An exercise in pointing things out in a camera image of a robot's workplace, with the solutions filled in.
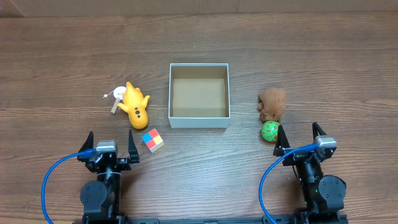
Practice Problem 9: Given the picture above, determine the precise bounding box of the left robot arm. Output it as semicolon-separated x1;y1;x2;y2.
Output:
77;131;139;224

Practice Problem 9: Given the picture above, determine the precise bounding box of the green numbered ball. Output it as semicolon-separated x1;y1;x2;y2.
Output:
261;121;280;142

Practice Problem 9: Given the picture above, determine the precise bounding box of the brown plush animal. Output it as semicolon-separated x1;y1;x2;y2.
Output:
258;87;287;122

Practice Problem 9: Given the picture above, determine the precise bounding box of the blue cable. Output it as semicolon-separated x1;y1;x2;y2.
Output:
258;143;320;224
41;148;97;224

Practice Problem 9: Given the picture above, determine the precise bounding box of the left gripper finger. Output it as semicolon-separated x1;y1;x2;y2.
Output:
77;131;94;161
128;130;139;164

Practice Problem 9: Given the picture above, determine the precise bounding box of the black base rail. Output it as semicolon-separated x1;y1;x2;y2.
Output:
73;213;348;224

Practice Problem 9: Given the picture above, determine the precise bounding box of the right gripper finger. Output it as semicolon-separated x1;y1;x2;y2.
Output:
312;122;326;139
273;125;291;157

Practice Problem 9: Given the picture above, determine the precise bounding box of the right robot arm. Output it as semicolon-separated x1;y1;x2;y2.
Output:
273;123;348;224

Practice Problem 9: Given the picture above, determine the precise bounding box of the right blue cable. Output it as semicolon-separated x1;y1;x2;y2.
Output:
258;143;320;224

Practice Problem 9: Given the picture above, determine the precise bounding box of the yellow plastic toy figure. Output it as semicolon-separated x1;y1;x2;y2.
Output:
117;82;150;129

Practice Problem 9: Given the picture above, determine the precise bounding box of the white cardboard box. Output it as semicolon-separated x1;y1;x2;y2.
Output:
168;63;231;129

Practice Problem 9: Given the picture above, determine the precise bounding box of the left blue cable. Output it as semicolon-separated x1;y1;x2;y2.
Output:
41;148;97;224

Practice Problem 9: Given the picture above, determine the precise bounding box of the multicoloured cube puzzle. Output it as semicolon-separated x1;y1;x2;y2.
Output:
142;129;165;153

